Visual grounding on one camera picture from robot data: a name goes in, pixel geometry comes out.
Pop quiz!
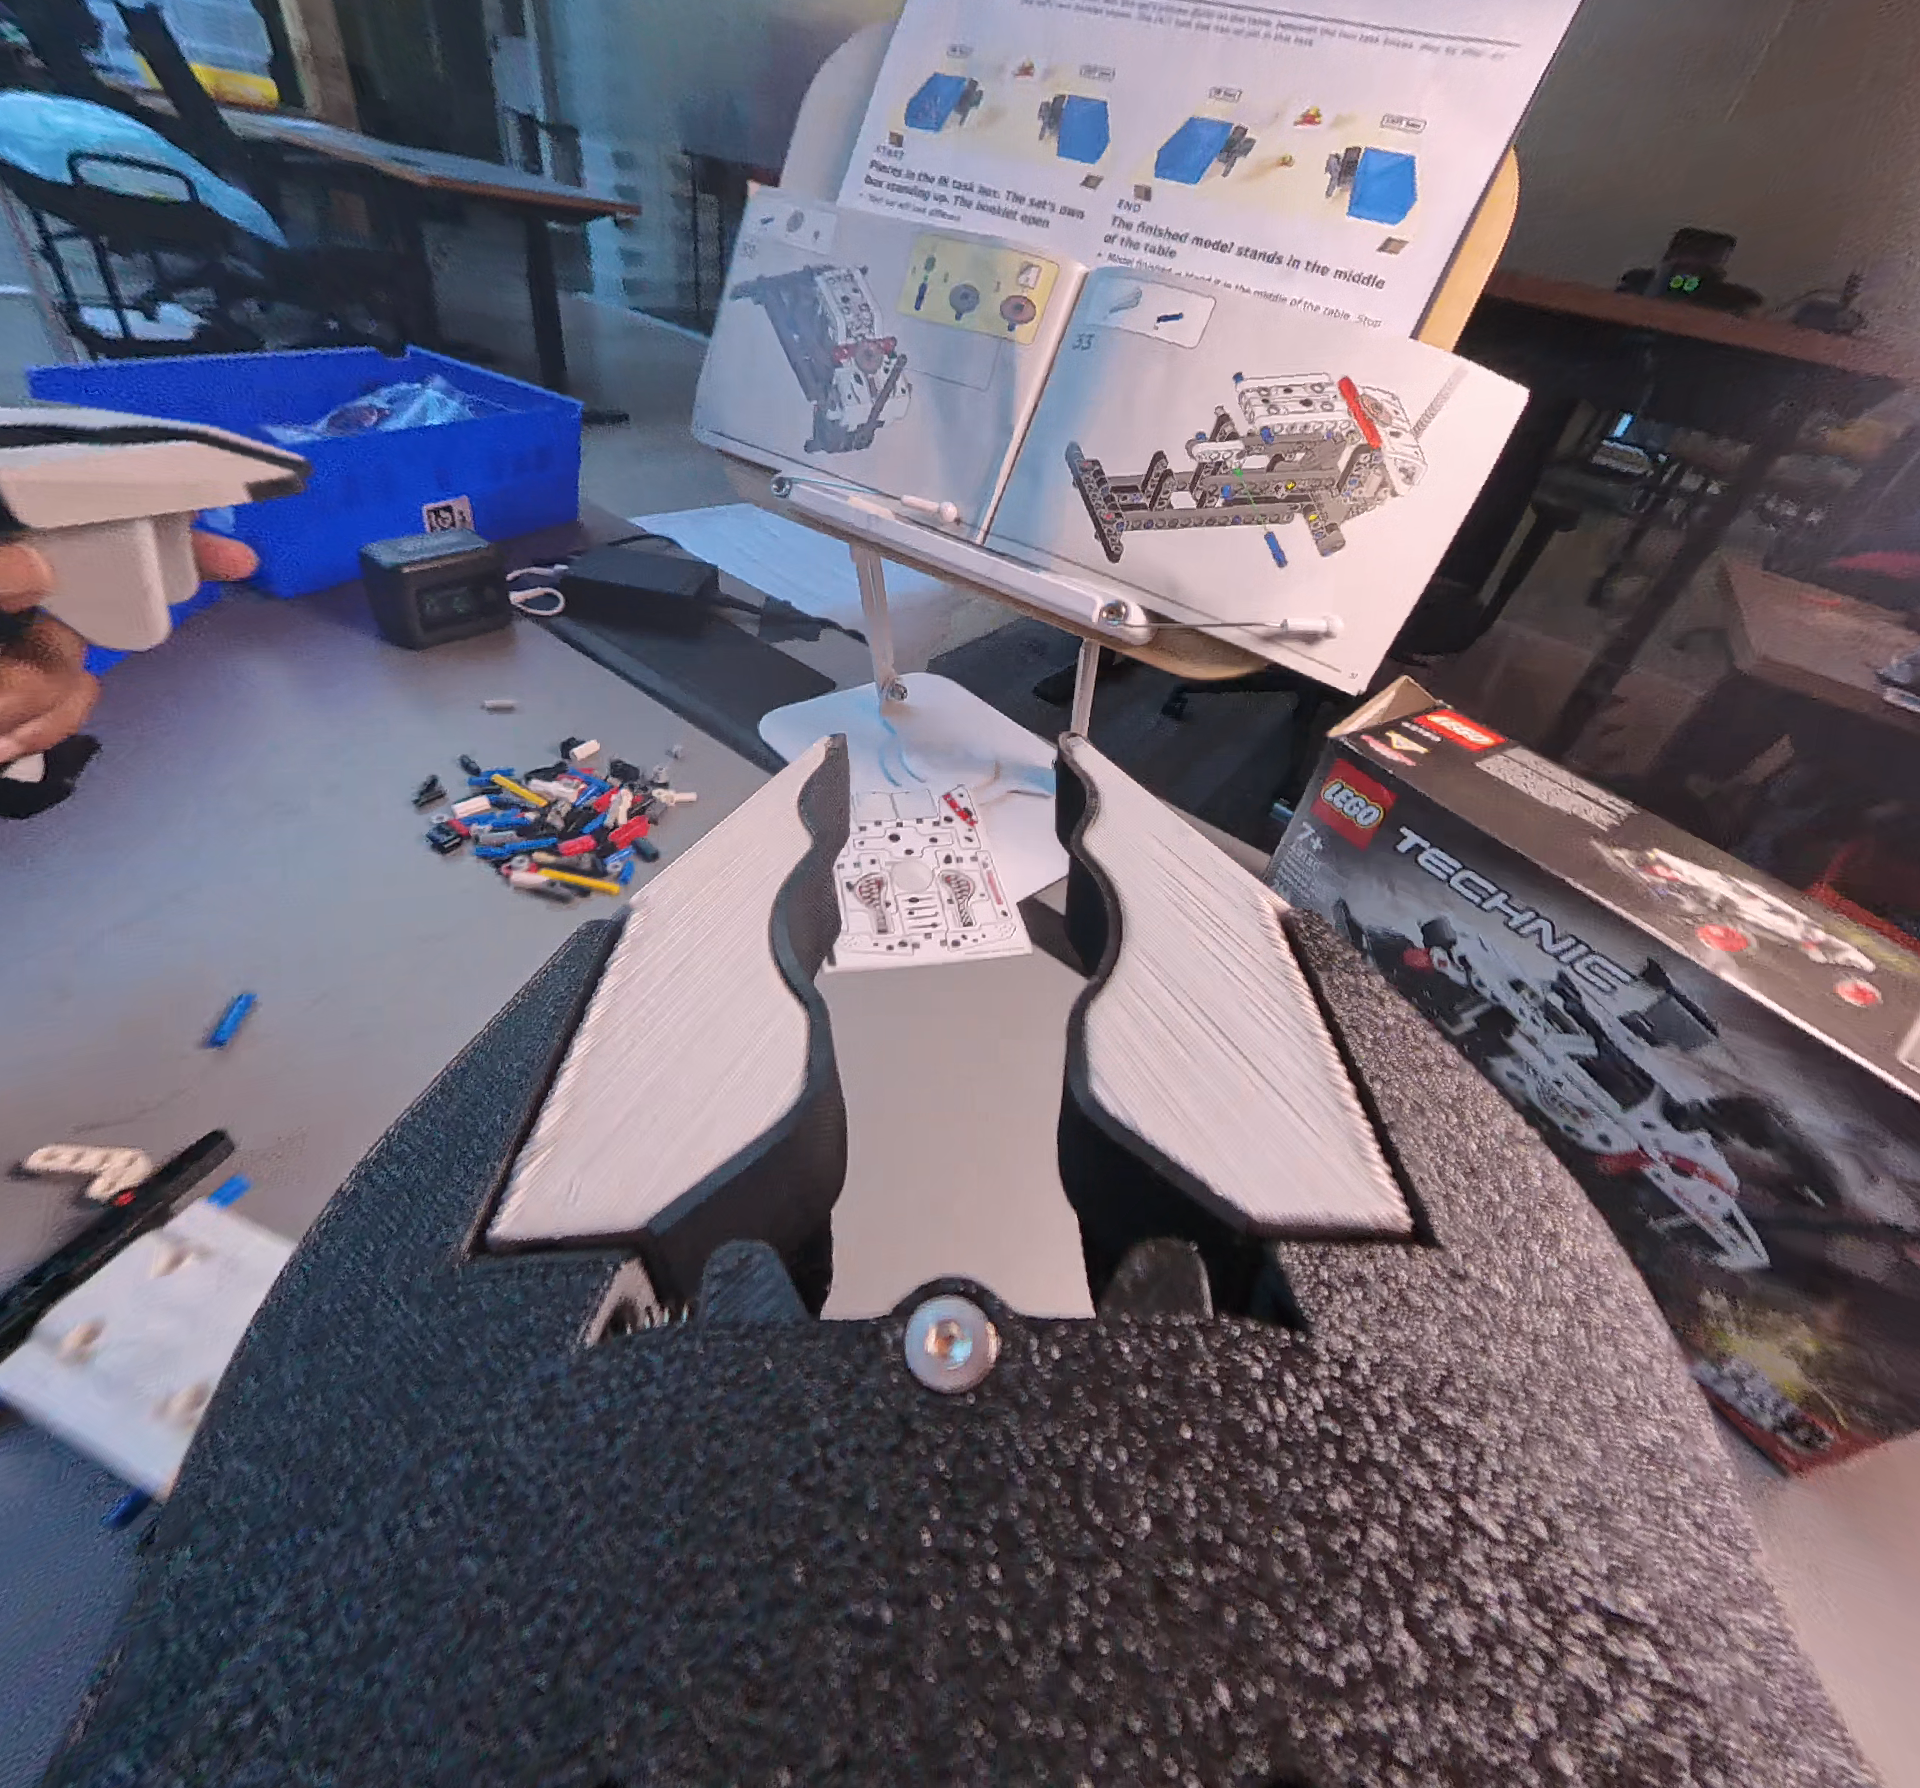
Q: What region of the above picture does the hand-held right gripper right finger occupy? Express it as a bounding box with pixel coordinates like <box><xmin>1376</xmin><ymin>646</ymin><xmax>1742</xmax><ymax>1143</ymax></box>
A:
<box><xmin>1051</xmin><ymin>740</ymin><xmax>1423</xmax><ymax>1257</ymax></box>

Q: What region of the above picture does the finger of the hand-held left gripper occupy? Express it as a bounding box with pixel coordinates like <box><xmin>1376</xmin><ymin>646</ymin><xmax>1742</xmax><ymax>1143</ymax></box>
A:
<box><xmin>0</xmin><ymin>403</ymin><xmax>312</xmax><ymax>654</ymax></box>

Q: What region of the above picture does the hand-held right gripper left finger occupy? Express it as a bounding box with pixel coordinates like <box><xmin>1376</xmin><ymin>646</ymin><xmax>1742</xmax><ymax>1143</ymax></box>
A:
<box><xmin>475</xmin><ymin>732</ymin><xmax>858</xmax><ymax>1268</ymax></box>

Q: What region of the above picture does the toy brick model car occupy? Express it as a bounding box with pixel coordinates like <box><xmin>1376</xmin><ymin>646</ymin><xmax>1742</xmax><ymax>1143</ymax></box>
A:
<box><xmin>0</xmin><ymin>1128</ymin><xmax>303</xmax><ymax>1513</ymax></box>

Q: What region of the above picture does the instruction booklet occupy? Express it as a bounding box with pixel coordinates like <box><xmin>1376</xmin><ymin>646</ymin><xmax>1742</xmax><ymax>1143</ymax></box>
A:
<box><xmin>690</xmin><ymin>183</ymin><xmax>1533</xmax><ymax>697</ymax></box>

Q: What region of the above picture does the person's left hand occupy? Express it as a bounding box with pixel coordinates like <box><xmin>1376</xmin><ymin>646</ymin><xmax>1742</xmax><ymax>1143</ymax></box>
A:
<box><xmin>0</xmin><ymin>528</ymin><xmax>264</xmax><ymax>776</ymax></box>

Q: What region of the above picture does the blue storage bin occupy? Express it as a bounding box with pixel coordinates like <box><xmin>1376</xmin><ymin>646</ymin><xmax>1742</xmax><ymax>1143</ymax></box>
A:
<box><xmin>25</xmin><ymin>343</ymin><xmax>588</xmax><ymax>602</ymax></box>

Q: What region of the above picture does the clear plastic bag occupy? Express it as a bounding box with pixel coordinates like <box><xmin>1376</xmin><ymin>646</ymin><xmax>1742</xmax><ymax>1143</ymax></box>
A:
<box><xmin>256</xmin><ymin>372</ymin><xmax>496</xmax><ymax>449</ymax></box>

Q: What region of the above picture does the pile of small brick pieces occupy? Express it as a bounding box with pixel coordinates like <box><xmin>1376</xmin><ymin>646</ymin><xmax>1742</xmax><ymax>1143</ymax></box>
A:
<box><xmin>412</xmin><ymin>735</ymin><xmax>700</xmax><ymax>908</ymax></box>

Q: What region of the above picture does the black toy set box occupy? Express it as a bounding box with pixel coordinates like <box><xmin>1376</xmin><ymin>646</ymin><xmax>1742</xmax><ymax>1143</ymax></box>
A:
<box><xmin>1269</xmin><ymin>673</ymin><xmax>1920</xmax><ymax>1480</ymax></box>

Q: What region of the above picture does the sticker sheet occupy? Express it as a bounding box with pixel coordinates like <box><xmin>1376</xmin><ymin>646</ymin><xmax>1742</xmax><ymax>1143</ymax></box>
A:
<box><xmin>822</xmin><ymin>787</ymin><xmax>1041</xmax><ymax>974</ymax></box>

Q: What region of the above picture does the small black box device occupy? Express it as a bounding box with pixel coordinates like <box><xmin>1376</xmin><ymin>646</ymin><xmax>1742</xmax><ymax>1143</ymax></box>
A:
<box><xmin>361</xmin><ymin>531</ymin><xmax>515</xmax><ymax>653</ymax></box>

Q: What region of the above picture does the book stand with white base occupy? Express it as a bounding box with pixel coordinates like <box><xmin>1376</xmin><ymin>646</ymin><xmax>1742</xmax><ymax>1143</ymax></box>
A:
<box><xmin>751</xmin><ymin>19</ymin><xmax>1522</xmax><ymax>904</ymax></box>

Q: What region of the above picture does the dark background table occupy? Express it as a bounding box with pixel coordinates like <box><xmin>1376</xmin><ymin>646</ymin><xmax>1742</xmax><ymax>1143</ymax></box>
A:
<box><xmin>226</xmin><ymin>109</ymin><xmax>639</xmax><ymax>403</ymax></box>

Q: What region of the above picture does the black power brick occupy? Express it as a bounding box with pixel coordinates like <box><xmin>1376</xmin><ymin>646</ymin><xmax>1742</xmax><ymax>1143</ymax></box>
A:
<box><xmin>555</xmin><ymin>531</ymin><xmax>725</xmax><ymax>628</ymax></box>

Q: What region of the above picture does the white angled brick piece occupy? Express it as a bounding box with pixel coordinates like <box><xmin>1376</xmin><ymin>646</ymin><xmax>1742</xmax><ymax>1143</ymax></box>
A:
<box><xmin>13</xmin><ymin>1140</ymin><xmax>154</xmax><ymax>1206</ymax></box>

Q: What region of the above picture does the wooden side table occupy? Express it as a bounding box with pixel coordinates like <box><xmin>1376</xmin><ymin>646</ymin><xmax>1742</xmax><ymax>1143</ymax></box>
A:
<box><xmin>1726</xmin><ymin>552</ymin><xmax>1920</xmax><ymax>769</ymax></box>

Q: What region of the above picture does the wooden background table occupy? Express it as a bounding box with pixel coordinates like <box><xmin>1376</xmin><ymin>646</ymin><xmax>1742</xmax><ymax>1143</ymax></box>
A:
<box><xmin>1479</xmin><ymin>267</ymin><xmax>1920</xmax><ymax>756</ymax></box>

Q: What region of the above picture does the dark device with green light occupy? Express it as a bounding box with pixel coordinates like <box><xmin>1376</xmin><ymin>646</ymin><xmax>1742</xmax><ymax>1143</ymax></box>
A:
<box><xmin>1621</xmin><ymin>221</ymin><xmax>1771</xmax><ymax>312</ymax></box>

